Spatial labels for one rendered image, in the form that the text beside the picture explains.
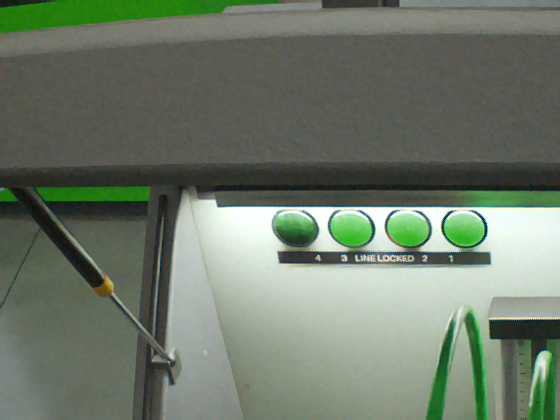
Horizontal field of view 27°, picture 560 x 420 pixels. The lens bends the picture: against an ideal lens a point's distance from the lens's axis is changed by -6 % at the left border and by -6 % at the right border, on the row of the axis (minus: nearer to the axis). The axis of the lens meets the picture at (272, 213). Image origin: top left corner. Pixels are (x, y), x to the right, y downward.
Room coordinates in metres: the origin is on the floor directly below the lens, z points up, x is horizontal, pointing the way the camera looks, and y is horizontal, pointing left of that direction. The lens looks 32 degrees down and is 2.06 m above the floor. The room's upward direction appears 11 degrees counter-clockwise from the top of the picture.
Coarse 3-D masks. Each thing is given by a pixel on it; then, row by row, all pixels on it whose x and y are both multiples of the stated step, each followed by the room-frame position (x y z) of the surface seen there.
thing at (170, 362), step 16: (16, 192) 0.82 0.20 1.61; (32, 192) 0.83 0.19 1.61; (32, 208) 0.83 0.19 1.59; (48, 208) 0.84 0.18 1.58; (48, 224) 0.84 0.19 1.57; (64, 240) 0.85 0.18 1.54; (80, 256) 0.87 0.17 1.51; (80, 272) 0.87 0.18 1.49; (96, 272) 0.88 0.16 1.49; (96, 288) 0.88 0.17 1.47; (112, 288) 0.89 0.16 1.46; (128, 320) 0.92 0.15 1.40; (144, 336) 0.93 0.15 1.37; (160, 352) 0.95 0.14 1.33; (176, 352) 0.97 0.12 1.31; (160, 368) 0.95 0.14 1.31; (176, 368) 0.96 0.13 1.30
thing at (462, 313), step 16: (464, 304) 0.83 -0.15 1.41; (448, 320) 0.79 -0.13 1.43; (464, 320) 0.85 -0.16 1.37; (448, 336) 0.76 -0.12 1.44; (480, 336) 0.88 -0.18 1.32; (448, 352) 0.74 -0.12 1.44; (480, 352) 0.89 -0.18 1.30; (448, 368) 0.72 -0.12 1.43; (480, 368) 0.90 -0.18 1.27; (432, 384) 0.71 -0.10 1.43; (480, 384) 0.90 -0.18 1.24; (432, 400) 0.69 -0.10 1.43; (480, 400) 0.90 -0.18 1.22; (432, 416) 0.68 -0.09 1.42; (480, 416) 0.91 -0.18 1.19
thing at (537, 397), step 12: (540, 360) 0.76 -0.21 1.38; (552, 360) 0.80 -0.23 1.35; (540, 372) 0.74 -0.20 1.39; (552, 372) 0.81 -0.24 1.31; (540, 384) 0.72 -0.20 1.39; (552, 384) 0.82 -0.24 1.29; (540, 396) 0.71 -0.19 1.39; (552, 396) 0.83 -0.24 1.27; (528, 408) 0.70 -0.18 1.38; (540, 408) 0.70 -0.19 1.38; (552, 408) 0.83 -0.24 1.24
